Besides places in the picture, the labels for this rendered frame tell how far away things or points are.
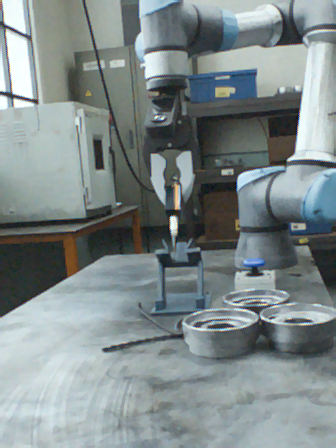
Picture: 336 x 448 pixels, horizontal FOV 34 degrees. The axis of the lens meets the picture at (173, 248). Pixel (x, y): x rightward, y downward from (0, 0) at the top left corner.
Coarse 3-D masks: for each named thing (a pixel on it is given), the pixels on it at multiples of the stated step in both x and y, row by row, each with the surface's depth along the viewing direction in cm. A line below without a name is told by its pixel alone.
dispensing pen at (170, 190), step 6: (174, 174) 98; (174, 180) 97; (168, 186) 95; (174, 186) 95; (168, 192) 95; (174, 192) 94; (168, 198) 94; (174, 198) 94; (168, 204) 94; (174, 204) 93; (168, 210) 93; (174, 210) 93; (168, 216) 95; (174, 216) 94; (174, 222) 94; (174, 228) 93; (174, 234) 93; (174, 240) 93; (174, 246) 92; (174, 252) 92; (174, 258) 92
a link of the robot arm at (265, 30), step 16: (288, 0) 125; (240, 16) 119; (256, 16) 121; (272, 16) 124; (288, 16) 125; (240, 32) 118; (256, 32) 121; (272, 32) 125; (288, 32) 126; (240, 48) 122
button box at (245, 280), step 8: (240, 272) 104; (248, 272) 101; (264, 272) 103; (272, 272) 102; (240, 280) 98; (248, 280) 98; (256, 280) 98; (264, 280) 97; (272, 280) 97; (240, 288) 98; (248, 288) 98; (256, 288) 98; (264, 288) 98; (272, 288) 97
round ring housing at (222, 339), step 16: (192, 320) 79; (256, 320) 74; (192, 336) 73; (208, 336) 71; (224, 336) 71; (240, 336) 71; (256, 336) 74; (192, 352) 75; (208, 352) 73; (224, 352) 72; (240, 352) 72
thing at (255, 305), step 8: (224, 296) 88; (232, 296) 90; (240, 296) 91; (248, 296) 92; (256, 296) 91; (264, 296) 91; (272, 296) 90; (280, 296) 89; (288, 296) 85; (224, 304) 86; (232, 304) 83; (240, 304) 82; (248, 304) 89; (256, 304) 82; (264, 304) 81; (272, 304) 82; (280, 304) 82; (256, 312) 82
